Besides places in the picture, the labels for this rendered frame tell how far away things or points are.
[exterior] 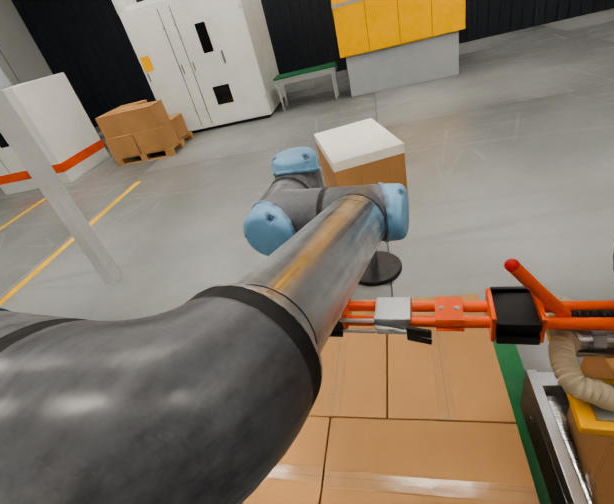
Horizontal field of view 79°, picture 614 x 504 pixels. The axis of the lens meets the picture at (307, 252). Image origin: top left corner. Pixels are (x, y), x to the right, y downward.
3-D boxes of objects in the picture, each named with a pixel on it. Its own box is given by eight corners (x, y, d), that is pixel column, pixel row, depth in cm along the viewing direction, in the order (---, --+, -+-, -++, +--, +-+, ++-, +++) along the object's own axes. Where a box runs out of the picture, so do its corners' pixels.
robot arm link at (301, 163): (258, 167, 57) (279, 146, 63) (278, 227, 63) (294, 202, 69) (306, 162, 54) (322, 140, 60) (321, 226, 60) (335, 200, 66)
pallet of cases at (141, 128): (194, 137, 761) (175, 91, 711) (173, 155, 679) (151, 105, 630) (143, 147, 789) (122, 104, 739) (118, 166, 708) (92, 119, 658)
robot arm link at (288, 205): (307, 210, 45) (330, 171, 53) (229, 214, 49) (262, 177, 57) (320, 261, 49) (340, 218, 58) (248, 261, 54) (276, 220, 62)
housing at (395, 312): (412, 311, 78) (411, 295, 75) (412, 336, 72) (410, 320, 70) (379, 311, 80) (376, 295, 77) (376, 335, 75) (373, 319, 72)
